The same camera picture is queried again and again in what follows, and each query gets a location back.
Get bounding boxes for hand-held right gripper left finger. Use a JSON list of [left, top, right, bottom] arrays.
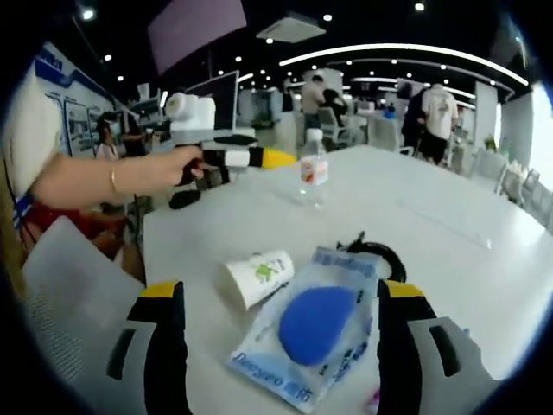
[[105, 279, 191, 415]]

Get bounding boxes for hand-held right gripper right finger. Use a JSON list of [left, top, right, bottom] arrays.
[[375, 278, 489, 415]]

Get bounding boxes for clear water bottle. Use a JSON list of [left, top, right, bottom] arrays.
[[296, 128, 330, 209]]

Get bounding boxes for black cable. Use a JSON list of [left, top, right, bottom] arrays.
[[335, 230, 408, 285]]

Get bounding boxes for blue sponge packet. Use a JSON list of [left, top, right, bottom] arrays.
[[226, 245, 385, 411]]

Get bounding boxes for white paper cup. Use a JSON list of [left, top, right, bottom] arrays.
[[217, 248, 296, 310]]

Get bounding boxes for person's left hand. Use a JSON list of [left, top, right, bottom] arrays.
[[115, 145, 207, 194]]

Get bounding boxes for computer monitor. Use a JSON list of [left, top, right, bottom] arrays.
[[185, 70, 242, 131]]

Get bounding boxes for black object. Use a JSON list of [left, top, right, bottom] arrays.
[[168, 188, 203, 211]]

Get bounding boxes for hanging purple screen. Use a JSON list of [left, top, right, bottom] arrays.
[[145, 0, 249, 78]]

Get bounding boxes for white table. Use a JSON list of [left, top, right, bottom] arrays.
[[141, 144, 553, 415]]

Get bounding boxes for ceiling air vent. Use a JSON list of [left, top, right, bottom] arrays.
[[256, 11, 328, 45]]

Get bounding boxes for person's white shirt sleeve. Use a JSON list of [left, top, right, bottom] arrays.
[[0, 55, 64, 198]]

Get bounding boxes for blue white wall poster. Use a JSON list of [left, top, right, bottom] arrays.
[[33, 41, 116, 157]]

